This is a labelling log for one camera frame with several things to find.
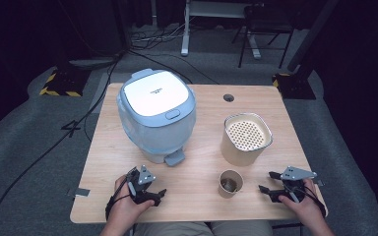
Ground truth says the dark crumpled scrap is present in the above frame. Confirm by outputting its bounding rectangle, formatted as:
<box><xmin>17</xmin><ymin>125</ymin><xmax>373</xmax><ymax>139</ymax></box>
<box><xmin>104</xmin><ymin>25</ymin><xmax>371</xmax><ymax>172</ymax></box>
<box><xmin>220</xmin><ymin>178</ymin><xmax>239</xmax><ymax>193</ymax></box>

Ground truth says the person's leg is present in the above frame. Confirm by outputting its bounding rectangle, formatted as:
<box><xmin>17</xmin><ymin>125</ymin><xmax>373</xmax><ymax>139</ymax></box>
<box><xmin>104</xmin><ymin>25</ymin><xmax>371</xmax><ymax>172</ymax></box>
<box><xmin>210</xmin><ymin>219</ymin><xmax>274</xmax><ymax>236</ymax></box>
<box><xmin>132</xmin><ymin>221</ymin><xmax>212</xmax><ymax>236</ymax></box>

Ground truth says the person's left leg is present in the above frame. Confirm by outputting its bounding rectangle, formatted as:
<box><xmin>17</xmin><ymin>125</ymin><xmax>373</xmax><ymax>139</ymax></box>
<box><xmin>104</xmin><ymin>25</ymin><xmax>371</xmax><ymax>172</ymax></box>
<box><xmin>132</xmin><ymin>221</ymin><xmax>212</xmax><ymax>236</ymax></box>

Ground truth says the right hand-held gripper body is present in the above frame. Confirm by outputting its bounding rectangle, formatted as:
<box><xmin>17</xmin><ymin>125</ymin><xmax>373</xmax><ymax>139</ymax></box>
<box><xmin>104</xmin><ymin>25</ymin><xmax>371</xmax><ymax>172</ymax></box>
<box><xmin>272</xmin><ymin>165</ymin><xmax>324</xmax><ymax>204</ymax></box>

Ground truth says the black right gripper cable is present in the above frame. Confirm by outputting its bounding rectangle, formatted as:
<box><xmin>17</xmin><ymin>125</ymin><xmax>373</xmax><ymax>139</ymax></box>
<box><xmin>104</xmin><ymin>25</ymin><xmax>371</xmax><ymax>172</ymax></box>
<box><xmin>303</xmin><ymin>186</ymin><xmax>328</xmax><ymax>218</ymax></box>

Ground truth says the long black floor cable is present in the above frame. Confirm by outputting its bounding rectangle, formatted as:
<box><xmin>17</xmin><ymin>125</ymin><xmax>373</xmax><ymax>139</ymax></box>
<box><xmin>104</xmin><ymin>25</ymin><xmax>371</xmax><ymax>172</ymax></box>
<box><xmin>0</xmin><ymin>52</ymin><xmax>126</xmax><ymax>236</ymax></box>

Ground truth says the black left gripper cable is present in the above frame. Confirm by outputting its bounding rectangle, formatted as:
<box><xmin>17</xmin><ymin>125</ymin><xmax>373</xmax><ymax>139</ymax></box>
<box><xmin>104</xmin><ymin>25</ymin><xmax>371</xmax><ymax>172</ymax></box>
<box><xmin>104</xmin><ymin>178</ymin><xmax>132</xmax><ymax>221</ymax></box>

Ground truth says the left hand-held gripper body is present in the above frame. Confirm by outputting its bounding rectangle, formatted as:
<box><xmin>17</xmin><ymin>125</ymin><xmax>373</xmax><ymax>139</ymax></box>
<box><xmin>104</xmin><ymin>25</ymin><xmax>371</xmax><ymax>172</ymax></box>
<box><xmin>125</xmin><ymin>164</ymin><xmax>158</xmax><ymax>206</ymax></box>

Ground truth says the person's right hand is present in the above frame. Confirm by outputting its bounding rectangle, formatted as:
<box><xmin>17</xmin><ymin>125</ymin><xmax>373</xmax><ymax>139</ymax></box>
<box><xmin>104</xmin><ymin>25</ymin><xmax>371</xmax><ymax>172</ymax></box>
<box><xmin>278</xmin><ymin>178</ymin><xmax>326</xmax><ymax>227</ymax></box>

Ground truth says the perforated cream strainer insert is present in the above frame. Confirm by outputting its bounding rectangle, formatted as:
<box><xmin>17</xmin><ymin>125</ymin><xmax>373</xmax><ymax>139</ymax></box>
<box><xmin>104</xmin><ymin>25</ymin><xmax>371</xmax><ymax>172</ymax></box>
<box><xmin>225</xmin><ymin>119</ymin><xmax>272</xmax><ymax>152</ymax></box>

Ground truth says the blue white pedal trash can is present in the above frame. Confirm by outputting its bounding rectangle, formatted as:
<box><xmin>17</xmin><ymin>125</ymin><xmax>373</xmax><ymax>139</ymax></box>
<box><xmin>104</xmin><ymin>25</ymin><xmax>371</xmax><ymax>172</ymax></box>
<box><xmin>116</xmin><ymin>68</ymin><xmax>198</xmax><ymax>167</ymax></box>

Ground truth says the brown paper cup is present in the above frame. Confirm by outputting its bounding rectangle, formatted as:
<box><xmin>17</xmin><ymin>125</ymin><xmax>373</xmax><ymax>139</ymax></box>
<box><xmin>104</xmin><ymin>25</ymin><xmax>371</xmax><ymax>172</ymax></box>
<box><xmin>218</xmin><ymin>169</ymin><xmax>245</xmax><ymax>200</ymax></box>

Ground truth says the black metal chair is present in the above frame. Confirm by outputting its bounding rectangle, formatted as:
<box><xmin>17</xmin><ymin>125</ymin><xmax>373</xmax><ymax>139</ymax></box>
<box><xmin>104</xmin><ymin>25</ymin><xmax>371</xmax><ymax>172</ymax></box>
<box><xmin>230</xmin><ymin>3</ymin><xmax>297</xmax><ymax>70</ymax></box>

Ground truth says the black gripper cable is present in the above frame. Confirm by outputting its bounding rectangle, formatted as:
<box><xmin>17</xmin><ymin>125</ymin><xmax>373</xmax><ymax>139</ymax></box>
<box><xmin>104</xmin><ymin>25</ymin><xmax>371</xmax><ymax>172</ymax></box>
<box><xmin>303</xmin><ymin>186</ymin><xmax>328</xmax><ymax>218</ymax></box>
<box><xmin>104</xmin><ymin>178</ymin><xmax>132</xmax><ymax>221</ymax></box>

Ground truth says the white desk frame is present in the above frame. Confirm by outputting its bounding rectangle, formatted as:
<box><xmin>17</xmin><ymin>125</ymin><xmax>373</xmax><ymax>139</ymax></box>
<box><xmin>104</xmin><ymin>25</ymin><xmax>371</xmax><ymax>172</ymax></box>
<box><xmin>180</xmin><ymin>0</ymin><xmax>263</xmax><ymax>60</ymax></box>

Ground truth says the yellow black striped base plate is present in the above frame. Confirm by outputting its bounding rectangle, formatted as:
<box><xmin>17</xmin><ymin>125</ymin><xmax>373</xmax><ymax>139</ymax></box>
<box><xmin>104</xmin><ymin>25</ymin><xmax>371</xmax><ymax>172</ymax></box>
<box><xmin>38</xmin><ymin>67</ymin><xmax>92</xmax><ymax>98</ymax></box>
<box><xmin>272</xmin><ymin>72</ymin><xmax>317</xmax><ymax>100</ymax></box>

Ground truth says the black slanted stand post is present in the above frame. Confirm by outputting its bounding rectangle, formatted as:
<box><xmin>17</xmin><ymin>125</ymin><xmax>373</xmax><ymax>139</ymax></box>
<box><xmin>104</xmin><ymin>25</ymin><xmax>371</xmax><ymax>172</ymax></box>
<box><xmin>286</xmin><ymin>0</ymin><xmax>340</xmax><ymax>74</ymax></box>

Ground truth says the person's left hand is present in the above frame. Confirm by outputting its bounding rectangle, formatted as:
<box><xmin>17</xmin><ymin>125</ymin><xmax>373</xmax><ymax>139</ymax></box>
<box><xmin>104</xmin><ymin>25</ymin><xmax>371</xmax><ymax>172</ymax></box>
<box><xmin>106</xmin><ymin>175</ymin><xmax>156</xmax><ymax>230</ymax></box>

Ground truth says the thin black floor cable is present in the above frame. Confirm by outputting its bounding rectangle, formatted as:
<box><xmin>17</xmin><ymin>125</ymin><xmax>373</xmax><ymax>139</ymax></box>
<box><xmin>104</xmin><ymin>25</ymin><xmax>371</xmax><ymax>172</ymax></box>
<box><xmin>127</xmin><ymin>48</ymin><xmax>221</xmax><ymax>86</ymax></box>

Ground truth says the person's right leg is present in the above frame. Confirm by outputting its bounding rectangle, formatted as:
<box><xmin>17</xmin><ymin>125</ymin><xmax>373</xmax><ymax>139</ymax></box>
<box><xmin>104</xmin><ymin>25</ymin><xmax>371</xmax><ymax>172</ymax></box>
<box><xmin>210</xmin><ymin>219</ymin><xmax>274</xmax><ymax>236</ymax></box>

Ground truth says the bundle of floor cables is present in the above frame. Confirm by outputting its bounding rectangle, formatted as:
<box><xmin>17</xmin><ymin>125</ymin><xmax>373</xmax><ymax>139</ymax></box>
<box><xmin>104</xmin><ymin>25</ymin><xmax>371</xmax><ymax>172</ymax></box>
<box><xmin>130</xmin><ymin>23</ymin><xmax>192</xmax><ymax>44</ymax></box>

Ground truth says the grey tape strip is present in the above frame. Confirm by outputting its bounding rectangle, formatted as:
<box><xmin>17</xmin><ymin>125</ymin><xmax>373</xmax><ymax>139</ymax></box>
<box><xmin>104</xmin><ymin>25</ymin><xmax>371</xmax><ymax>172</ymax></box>
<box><xmin>74</xmin><ymin>187</ymin><xmax>92</xmax><ymax>198</ymax></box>

